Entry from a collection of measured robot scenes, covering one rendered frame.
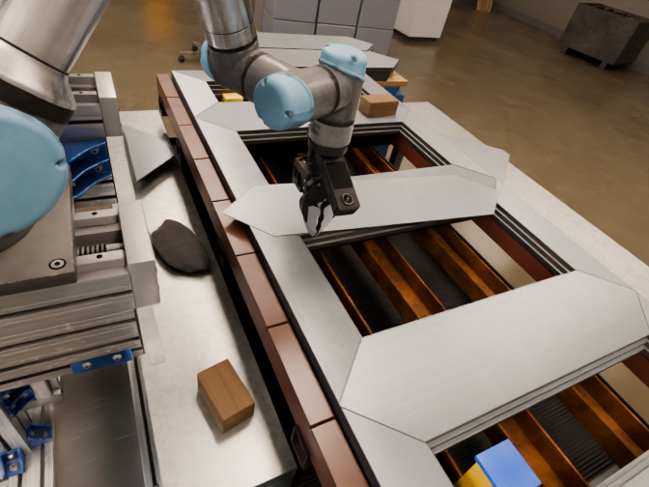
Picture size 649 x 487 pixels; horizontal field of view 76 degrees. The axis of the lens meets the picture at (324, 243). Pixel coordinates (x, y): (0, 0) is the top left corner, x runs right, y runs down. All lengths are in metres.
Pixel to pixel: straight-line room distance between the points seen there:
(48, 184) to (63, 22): 0.12
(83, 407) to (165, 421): 0.62
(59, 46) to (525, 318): 0.80
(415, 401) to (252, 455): 0.29
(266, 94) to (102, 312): 0.37
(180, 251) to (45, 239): 0.48
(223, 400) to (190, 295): 0.29
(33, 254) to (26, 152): 0.21
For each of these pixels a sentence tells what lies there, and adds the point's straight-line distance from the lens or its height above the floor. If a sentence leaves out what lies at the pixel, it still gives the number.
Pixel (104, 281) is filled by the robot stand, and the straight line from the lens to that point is 0.60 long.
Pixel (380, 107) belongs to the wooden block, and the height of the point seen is 0.88.
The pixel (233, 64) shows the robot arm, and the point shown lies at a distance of 0.68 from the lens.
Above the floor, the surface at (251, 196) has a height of 0.85.
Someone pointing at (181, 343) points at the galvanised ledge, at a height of 0.68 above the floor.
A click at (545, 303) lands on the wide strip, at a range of 0.94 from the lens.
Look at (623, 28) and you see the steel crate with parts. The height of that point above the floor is 0.56.
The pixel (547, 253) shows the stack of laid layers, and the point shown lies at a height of 0.84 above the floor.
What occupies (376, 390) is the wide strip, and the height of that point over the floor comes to 0.85.
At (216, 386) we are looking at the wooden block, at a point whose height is 0.73.
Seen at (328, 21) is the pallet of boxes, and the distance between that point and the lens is 4.31.
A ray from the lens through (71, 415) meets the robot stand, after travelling 1.39.
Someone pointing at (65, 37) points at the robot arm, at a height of 1.28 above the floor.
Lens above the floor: 1.40
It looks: 41 degrees down
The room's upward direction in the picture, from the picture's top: 13 degrees clockwise
